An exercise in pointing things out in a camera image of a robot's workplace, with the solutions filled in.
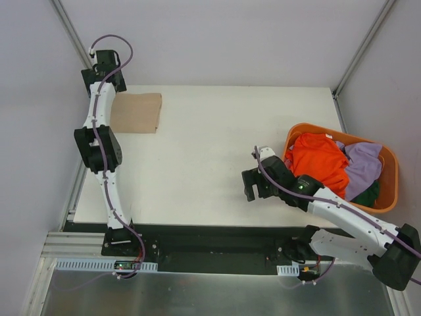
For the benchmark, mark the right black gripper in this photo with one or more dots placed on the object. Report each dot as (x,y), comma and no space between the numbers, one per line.
(251,184)

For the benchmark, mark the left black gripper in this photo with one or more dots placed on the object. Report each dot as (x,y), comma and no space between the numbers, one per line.
(103,77)

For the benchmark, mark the beige t-shirt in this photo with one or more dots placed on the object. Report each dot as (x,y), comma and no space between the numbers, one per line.
(136,113)

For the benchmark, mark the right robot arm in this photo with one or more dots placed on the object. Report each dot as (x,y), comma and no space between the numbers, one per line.
(391,253)

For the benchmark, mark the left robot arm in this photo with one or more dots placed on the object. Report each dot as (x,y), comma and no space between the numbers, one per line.
(98,146)

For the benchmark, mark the orange t-shirt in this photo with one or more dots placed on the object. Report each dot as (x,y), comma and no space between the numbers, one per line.
(319,157)

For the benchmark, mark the lavender t-shirt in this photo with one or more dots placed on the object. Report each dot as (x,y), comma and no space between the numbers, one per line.
(364,166)

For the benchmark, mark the dark green t-shirt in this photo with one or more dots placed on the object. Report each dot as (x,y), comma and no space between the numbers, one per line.
(368,197)

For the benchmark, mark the orange plastic basket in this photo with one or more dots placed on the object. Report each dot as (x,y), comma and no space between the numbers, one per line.
(388,180)

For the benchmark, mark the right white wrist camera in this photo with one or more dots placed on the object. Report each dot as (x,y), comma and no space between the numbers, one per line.
(262,152)

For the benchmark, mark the left aluminium frame post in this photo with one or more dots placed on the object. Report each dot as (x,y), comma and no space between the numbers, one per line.
(71,33)

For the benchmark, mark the aluminium frame post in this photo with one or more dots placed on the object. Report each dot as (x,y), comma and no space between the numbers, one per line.
(71,33)
(364,45)

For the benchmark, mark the right white cable duct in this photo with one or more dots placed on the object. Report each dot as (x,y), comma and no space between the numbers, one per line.
(288,270)

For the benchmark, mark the white cable duct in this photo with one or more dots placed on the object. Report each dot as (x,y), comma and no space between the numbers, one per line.
(104,265)
(288,270)

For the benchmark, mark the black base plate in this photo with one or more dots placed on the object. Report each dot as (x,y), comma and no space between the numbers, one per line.
(230,250)

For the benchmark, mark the right aluminium frame post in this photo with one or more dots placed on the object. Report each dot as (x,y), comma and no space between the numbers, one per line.
(364,45)

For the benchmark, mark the aluminium rail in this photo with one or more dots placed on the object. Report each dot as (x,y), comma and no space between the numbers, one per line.
(73,245)

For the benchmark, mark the left white cable duct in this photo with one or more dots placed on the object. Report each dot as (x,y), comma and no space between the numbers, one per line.
(104,265)

